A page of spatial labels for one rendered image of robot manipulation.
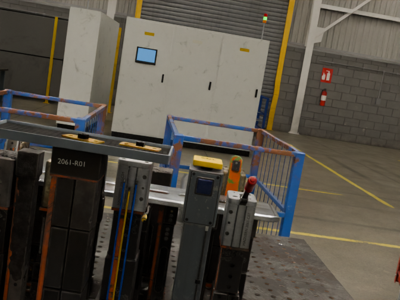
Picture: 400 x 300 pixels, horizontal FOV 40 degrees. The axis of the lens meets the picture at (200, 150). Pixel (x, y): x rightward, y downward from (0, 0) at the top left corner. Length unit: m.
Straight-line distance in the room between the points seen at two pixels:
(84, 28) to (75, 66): 0.63
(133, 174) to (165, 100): 8.05
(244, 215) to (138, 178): 0.26
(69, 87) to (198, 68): 2.14
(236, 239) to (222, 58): 8.13
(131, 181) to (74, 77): 8.12
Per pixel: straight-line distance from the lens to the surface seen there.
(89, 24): 9.34
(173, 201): 1.41
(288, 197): 3.42
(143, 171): 1.27
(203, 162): 1.11
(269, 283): 1.85
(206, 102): 9.36
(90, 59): 9.31
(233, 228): 1.31
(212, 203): 1.12
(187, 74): 9.31
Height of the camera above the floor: 1.34
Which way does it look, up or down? 8 degrees down
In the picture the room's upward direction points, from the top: 9 degrees clockwise
